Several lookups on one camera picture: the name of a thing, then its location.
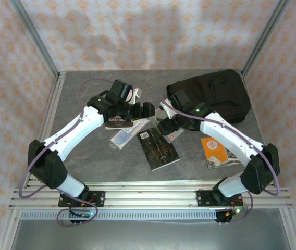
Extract slotted grey cable duct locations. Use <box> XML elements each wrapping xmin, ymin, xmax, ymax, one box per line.
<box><xmin>20</xmin><ymin>210</ymin><xmax>218</xmax><ymax>221</ymax></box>

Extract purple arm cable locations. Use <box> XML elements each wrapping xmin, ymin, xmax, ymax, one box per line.
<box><xmin>160</xmin><ymin>96</ymin><xmax>281</xmax><ymax>226</ymax></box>
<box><xmin>19</xmin><ymin>78</ymin><xmax>116</xmax><ymax>228</ymax></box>

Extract aluminium side rail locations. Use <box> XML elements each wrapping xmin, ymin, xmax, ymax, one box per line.
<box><xmin>24</xmin><ymin>72</ymin><xmax>67</xmax><ymax>188</ymax></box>

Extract clear plastic ruler packet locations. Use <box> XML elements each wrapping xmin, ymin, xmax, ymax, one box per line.
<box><xmin>110</xmin><ymin>118</ymin><xmax>151</xmax><ymax>151</ymax></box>

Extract Three Days To See book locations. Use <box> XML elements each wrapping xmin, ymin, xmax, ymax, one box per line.
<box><xmin>104</xmin><ymin>113</ymin><xmax>138</xmax><ymax>130</ymax></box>

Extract black backpack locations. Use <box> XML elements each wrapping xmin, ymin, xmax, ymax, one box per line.
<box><xmin>166</xmin><ymin>69</ymin><xmax>252</xmax><ymax>124</ymax></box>

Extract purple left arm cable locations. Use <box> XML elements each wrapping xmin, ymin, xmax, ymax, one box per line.
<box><xmin>19</xmin><ymin>78</ymin><xmax>116</xmax><ymax>228</ymax></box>

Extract black paperback book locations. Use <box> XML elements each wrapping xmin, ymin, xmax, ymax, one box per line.
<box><xmin>137</xmin><ymin>127</ymin><xmax>180</xmax><ymax>172</ymax></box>

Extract orange National Geography book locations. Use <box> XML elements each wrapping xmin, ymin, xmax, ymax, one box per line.
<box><xmin>200</xmin><ymin>136</ymin><xmax>242</xmax><ymax>169</ymax></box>

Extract aluminium frame post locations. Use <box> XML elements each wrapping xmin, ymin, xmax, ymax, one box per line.
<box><xmin>241</xmin><ymin>0</ymin><xmax>292</xmax><ymax>76</ymax></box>
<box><xmin>8</xmin><ymin>0</ymin><xmax>60</xmax><ymax>78</ymax></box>

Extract grey metal sheet panel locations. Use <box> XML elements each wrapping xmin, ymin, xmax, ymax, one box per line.
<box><xmin>11</xmin><ymin>218</ymin><xmax>294</xmax><ymax>250</ymax></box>

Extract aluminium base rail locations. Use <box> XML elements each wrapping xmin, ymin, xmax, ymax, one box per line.
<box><xmin>8</xmin><ymin>181</ymin><xmax>292</xmax><ymax>209</ymax></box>

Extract aluminium frame leg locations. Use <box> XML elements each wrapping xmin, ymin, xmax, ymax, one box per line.
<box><xmin>0</xmin><ymin>208</ymin><xmax>21</xmax><ymax>250</ymax></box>
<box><xmin>279</xmin><ymin>208</ymin><xmax>296</xmax><ymax>250</ymax></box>

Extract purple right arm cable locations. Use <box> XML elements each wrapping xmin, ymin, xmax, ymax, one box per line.
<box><xmin>160</xmin><ymin>96</ymin><xmax>281</xmax><ymax>226</ymax></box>

